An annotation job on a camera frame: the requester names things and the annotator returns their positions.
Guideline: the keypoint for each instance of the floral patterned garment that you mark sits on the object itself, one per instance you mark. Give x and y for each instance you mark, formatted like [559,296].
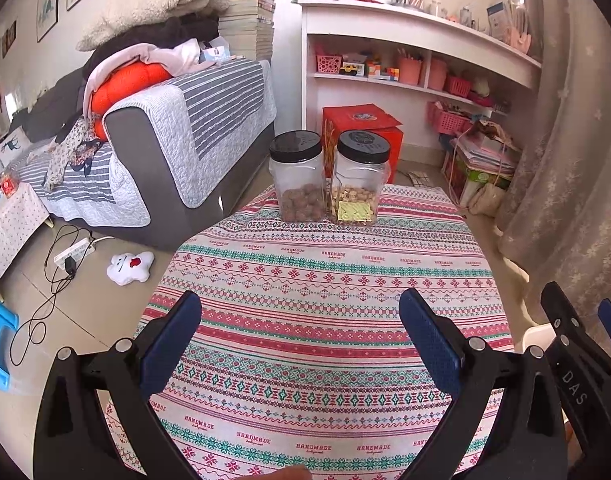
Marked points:
[70,150]

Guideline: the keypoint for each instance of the small framed wall picture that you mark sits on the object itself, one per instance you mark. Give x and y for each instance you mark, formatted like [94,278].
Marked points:
[9,37]

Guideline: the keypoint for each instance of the white and blue box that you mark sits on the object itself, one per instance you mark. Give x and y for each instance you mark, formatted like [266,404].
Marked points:
[500,15]

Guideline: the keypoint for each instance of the white plush toy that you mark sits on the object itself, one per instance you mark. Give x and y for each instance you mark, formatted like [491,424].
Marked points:
[130,266]

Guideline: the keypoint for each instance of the white power strip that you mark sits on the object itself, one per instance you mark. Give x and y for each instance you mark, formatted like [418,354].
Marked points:
[72,252]

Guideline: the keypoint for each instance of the red lattice basket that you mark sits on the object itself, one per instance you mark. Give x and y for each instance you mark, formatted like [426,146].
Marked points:
[328,62]

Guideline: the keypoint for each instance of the large pink basket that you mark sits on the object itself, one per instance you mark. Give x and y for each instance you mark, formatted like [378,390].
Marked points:
[448,117]

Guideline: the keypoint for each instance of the tied bundle of papers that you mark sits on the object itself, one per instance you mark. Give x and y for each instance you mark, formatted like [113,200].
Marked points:
[480,160]

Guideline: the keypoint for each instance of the stack of books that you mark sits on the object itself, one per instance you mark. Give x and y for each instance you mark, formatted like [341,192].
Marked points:
[250,25]

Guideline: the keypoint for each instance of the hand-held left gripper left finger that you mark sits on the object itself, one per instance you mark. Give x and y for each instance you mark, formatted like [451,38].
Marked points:
[173,340]

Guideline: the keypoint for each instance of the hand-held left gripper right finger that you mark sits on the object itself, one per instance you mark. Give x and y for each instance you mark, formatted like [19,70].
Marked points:
[430,345]

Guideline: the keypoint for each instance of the yellow toy truck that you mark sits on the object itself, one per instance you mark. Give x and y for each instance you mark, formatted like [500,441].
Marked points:
[353,67]

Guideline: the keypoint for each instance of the grey striped quilted cover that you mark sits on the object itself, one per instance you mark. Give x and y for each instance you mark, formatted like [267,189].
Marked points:
[210,125]

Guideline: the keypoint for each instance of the small table with dotted cloth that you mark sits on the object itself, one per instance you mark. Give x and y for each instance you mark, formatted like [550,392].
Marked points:
[10,230]

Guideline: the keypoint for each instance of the plastic jar with yellow label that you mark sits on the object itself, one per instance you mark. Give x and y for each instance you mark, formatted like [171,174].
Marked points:
[358,185]

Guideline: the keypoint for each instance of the red gift box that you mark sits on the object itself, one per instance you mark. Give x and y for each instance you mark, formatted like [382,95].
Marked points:
[365,120]

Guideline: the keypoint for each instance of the small pink basket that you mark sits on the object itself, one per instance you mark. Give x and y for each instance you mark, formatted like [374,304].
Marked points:
[458,85]

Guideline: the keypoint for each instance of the red labelled snack jar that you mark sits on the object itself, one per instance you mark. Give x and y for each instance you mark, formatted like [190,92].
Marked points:
[7,185]

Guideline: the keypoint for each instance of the blue tissue pack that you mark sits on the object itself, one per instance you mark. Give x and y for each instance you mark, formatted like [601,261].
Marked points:
[215,52]

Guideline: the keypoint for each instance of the grey lace curtain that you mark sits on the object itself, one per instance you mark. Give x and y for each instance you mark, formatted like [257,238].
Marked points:
[560,160]

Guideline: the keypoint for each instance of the large orange cushion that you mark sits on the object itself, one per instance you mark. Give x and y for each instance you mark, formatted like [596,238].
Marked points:
[130,82]

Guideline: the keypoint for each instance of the white bookshelf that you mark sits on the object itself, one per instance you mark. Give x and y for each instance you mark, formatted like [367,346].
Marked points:
[415,35]

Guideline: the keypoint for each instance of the person's left hand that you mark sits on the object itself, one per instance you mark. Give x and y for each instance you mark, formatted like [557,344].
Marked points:
[275,474]

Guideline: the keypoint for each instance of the large framed wall picture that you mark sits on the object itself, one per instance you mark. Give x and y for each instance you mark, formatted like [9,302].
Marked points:
[47,5]

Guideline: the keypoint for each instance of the dark fleece blanket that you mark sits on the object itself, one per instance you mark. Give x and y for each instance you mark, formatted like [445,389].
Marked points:
[150,35]

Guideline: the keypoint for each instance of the pink bunny ornament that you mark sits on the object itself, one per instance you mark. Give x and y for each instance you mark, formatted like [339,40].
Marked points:
[518,37]

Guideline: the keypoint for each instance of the small orange cushion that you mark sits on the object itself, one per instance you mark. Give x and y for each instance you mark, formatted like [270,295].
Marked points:
[99,127]

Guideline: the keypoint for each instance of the plastic jar of brown nuts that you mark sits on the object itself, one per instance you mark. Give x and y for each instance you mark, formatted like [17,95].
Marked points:
[298,185]

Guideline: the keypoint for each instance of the cream cloth bag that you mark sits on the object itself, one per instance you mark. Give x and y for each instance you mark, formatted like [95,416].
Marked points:
[485,200]

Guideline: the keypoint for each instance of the patterned knit-print tablecloth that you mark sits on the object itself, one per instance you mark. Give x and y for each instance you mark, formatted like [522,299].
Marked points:
[305,310]

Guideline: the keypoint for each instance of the white deer print cushion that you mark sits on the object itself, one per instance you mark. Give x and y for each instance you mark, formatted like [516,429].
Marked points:
[12,145]

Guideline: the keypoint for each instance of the grey sofa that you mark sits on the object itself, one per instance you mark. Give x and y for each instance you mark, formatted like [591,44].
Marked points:
[150,210]

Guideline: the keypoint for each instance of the pink plastic bucket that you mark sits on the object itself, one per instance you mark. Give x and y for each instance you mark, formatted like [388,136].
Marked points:
[410,70]
[438,72]

